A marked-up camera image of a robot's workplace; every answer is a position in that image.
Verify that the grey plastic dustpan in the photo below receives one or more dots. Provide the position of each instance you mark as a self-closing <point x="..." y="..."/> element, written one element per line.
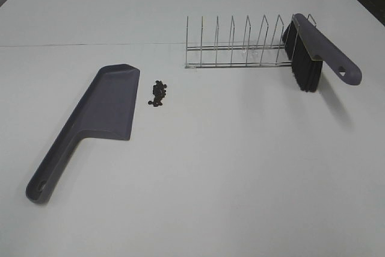
<point x="106" y="111"/>

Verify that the pile of coffee beans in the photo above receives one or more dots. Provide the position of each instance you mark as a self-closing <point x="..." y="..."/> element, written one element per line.
<point x="159" y="92"/>

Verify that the chrome wire plate rack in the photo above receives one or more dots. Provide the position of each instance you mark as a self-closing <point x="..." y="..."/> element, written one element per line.
<point x="209" y="44"/>

